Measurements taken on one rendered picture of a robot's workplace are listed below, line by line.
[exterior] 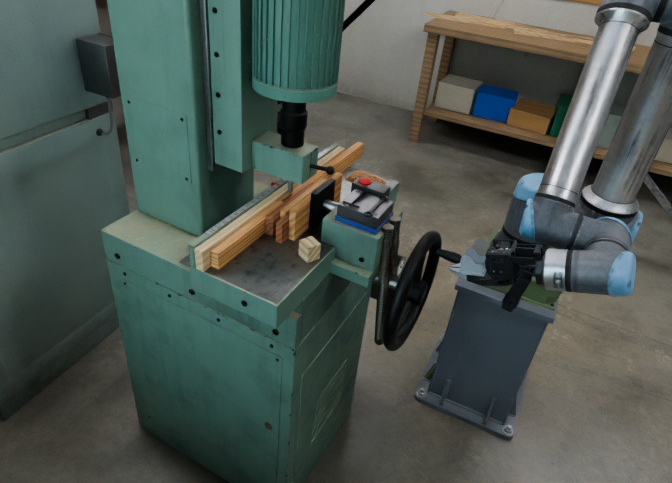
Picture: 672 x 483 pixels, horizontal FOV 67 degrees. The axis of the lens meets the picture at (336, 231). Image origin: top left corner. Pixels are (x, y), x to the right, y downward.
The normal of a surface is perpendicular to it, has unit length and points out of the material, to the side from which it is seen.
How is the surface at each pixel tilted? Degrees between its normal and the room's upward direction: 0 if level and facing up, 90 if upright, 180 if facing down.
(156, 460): 0
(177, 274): 90
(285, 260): 0
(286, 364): 90
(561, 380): 0
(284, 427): 90
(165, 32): 90
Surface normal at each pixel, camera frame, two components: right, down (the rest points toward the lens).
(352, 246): -0.47, 0.46
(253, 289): 0.09, -0.82
